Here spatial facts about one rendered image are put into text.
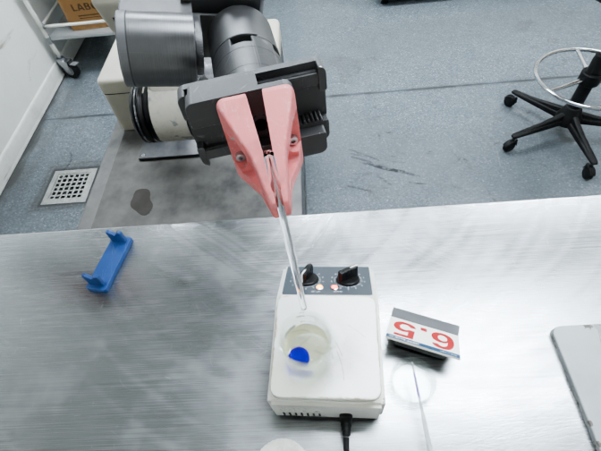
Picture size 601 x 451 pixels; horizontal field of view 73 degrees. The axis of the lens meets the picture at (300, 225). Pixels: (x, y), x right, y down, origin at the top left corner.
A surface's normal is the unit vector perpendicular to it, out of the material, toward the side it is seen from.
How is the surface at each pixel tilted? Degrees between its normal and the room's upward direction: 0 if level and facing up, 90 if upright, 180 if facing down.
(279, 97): 21
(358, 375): 0
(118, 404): 0
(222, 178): 0
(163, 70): 94
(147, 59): 76
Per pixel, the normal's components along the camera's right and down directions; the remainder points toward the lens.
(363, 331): -0.08, -0.59
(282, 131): -0.02, -0.26
